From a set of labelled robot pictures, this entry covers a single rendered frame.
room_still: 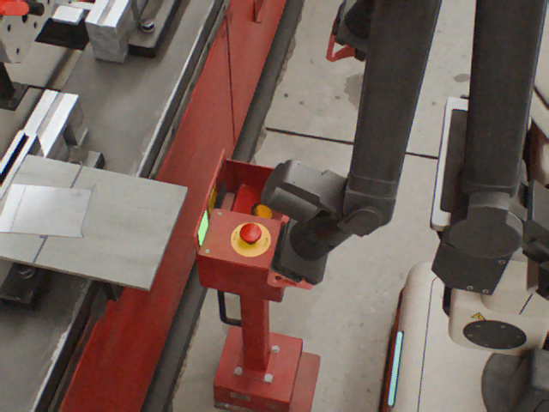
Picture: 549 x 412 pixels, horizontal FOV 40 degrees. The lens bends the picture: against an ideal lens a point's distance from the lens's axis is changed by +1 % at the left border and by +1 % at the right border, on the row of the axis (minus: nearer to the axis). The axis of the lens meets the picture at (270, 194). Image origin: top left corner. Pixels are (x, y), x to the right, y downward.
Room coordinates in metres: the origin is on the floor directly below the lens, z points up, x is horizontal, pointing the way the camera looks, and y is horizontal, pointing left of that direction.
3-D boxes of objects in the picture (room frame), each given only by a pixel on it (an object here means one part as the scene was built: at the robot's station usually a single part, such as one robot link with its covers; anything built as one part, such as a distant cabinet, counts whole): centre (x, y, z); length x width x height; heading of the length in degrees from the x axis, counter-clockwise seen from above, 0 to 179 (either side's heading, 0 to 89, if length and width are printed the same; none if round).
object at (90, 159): (0.68, 0.35, 0.89); 0.30 x 0.05 x 0.03; 166
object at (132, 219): (0.62, 0.28, 1.00); 0.26 x 0.18 x 0.01; 76
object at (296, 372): (0.76, 0.01, 0.06); 0.25 x 0.20 x 0.12; 77
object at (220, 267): (0.77, 0.04, 0.75); 0.20 x 0.16 x 0.18; 167
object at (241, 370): (0.77, 0.04, 0.13); 0.10 x 0.10 x 0.01; 77
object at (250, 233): (0.72, 0.04, 0.79); 0.04 x 0.04 x 0.04
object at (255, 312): (0.77, 0.04, 0.39); 0.05 x 0.05 x 0.54; 77
